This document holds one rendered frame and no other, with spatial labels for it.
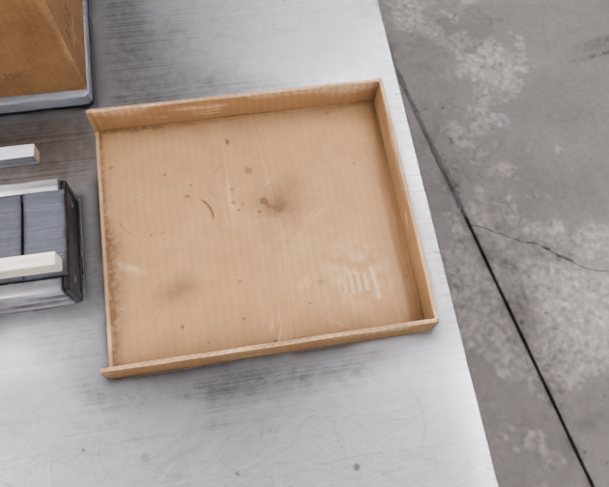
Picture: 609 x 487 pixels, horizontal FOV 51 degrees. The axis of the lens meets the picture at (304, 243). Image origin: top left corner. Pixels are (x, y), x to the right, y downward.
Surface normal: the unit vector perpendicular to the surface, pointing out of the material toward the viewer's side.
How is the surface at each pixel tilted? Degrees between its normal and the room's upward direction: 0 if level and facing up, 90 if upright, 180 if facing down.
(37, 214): 0
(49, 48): 90
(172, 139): 0
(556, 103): 0
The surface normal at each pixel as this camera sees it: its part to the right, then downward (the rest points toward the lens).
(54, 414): 0.05, -0.34
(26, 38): 0.16, 0.93
